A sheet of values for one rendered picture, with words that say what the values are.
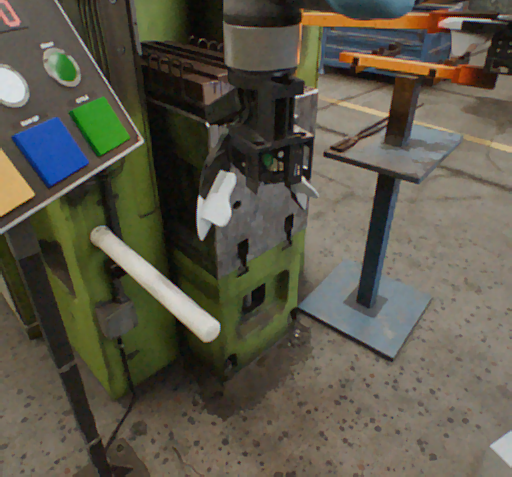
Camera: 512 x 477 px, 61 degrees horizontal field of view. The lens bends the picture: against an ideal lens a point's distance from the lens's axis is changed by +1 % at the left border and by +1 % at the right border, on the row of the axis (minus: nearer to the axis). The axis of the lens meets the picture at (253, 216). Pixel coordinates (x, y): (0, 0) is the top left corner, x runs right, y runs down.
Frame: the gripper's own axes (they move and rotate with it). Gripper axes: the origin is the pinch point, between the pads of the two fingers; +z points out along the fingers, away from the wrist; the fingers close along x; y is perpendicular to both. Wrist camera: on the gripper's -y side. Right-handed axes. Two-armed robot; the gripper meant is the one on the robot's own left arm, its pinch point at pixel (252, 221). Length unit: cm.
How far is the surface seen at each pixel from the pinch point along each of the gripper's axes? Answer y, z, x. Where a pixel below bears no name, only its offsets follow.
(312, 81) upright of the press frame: -77, 9, 65
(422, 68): -37, -3, 70
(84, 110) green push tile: -24.5, -9.9, -14.6
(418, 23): -19, -18, 44
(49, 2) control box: -35.4, -23.1, -14.8
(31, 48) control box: -28.1, -18.3, -19.2
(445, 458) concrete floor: 9, 94, 58
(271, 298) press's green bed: -54, 75, 37
